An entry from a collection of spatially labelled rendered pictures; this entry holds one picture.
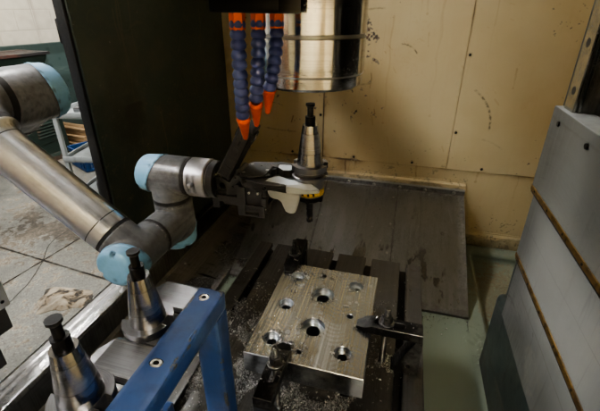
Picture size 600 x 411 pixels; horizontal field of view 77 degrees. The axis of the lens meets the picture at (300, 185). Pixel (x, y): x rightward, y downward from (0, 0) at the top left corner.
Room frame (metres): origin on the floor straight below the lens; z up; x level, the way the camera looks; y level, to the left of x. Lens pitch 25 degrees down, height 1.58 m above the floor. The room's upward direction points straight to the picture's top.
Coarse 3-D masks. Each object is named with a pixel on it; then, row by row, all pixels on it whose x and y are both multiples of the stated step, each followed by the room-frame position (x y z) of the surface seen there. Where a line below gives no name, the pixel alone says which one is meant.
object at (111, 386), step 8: (96, 368) 0.29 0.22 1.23; (104, 376) 0.28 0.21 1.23; (112, 376) 0.28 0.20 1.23; (112, 384) 0.27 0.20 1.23; (104, 392) 0.26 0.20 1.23; (112, 392) 0.26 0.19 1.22; (48, 400) 0.25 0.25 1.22; (104, 400) 0.25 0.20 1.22; (48, 408) 0.24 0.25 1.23; (96, 408) 0.24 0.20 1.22; (104, 408) 0.25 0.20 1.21
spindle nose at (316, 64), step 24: (312, 0) 0.52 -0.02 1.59; (336, 0) 0.52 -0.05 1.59; (360, 0) 0.55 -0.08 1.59; (288, 24) 0.53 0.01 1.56; (312, 24) 0.52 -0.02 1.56; (336, 24) 0.52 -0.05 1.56; (360, 24) 0.55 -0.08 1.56; (264, 48) 0.56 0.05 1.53; (288, 48) 0.53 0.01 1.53; (312, 48) 0.52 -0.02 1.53; (336, 48) 0.52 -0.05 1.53; (360, 48) 0.55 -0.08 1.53; (288, 72) 0.53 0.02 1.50; (312, 72) 0.52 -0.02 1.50; (336, 72) 0.53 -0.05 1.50; (360, 72) 0.56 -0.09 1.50
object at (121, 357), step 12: (108, 348) 0.32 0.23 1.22; (120, 348) 0.32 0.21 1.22; (132, 348) 0.32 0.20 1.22; (144, 348) 0.32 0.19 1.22; (96, 360) 0.30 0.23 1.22; (108, 360) 0.30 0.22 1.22; (120, 360) 0.30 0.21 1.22; (132, 360) 0.30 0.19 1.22; (120, 372) 0.29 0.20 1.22; (132, 372) 0.29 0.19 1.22
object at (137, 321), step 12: (144, 276) 0.36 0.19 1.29; (132, 288) 0.35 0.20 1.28; (144, 288) 0.35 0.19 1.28; (132, 300) 0.35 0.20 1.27; (144, 300) 0.35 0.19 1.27; (156, 300) 0.36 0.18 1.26; (132, 312) 0.34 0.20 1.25; (144, 312) 0.34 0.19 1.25; (156, 312) 0.35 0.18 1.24; (132, 324) 0.34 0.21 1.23; (144, 324) 0.34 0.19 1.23; (156, 324) 0.35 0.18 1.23
